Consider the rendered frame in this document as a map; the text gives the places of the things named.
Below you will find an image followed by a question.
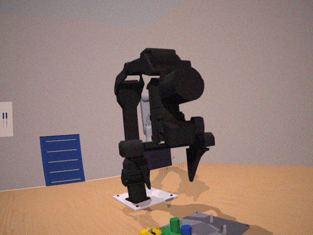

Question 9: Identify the yellow gear with black stripe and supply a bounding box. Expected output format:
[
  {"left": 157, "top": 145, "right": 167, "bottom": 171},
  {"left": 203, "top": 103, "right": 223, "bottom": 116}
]
[{"left": 138, "top": 228, "right": 162, "bottom": 235}]

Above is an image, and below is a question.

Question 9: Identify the blue gear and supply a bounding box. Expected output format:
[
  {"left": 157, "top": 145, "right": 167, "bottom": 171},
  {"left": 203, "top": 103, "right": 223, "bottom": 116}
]
[{"left": 181, "top": 225, "right": 191, "bottom": 235}]

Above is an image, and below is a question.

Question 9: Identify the green gear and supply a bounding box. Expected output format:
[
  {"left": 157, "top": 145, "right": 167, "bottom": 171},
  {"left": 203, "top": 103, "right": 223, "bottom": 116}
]
[{"left": 161, "top": 217, "right": 182, "bottom": 235}]

